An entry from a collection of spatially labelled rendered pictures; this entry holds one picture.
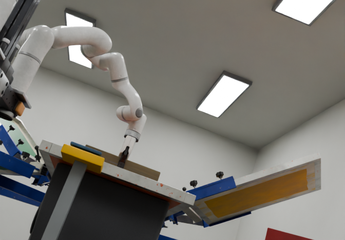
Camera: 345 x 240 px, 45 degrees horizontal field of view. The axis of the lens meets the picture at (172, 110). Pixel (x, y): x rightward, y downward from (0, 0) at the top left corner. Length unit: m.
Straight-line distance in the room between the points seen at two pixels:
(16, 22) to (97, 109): 5.04
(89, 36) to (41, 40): 0.24
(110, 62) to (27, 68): 0.44
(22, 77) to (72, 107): 4.87
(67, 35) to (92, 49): 0.16
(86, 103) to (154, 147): 1.25
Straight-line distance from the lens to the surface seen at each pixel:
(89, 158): 1.28
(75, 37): 1.87
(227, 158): 6.71
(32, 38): 1.77
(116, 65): 1.99
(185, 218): 3.14
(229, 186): 2.39
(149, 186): 1.52
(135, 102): 1.98
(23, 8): 1.61
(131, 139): 2.02
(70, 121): 6.50
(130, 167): 2.02
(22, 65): 1.73
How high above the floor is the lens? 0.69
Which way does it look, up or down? 21 degrees up
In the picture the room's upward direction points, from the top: 19 degrees clockwise
